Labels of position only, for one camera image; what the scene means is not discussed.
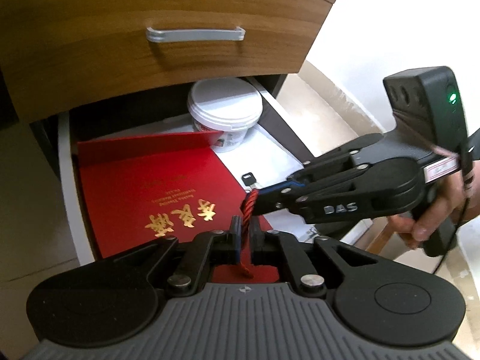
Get white plastic tub with lid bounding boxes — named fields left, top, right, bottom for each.
left=187, top=78, right=263, bottom=153

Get person's right hand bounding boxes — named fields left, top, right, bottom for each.
left=385, top=172, right=467, bottom=249

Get wooden drawer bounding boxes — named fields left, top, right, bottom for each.
left=1, top=0, right=336, bottom=122
left=55, top=74, right=376, bottom=271

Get black cable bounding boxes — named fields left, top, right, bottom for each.
left=430, top=144, right=475, bottom=277

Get silver upper drawer handle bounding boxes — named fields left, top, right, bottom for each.
left=145, top=27, right=246, bottom=43

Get white paper sheets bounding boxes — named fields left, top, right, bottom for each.
left=158, top=115, right=301, bottom=190

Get red paper gift bag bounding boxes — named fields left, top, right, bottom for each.
left=76, top=131, right=281, bottom=284

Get black head key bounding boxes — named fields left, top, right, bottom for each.
left=241, top=172, right=259, bottom=189

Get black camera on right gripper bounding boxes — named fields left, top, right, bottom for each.
left=383, top=66, right=468, bottom=152

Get wooden upper drawer front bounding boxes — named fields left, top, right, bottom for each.
left=1, top=0, right=336, bottom=122

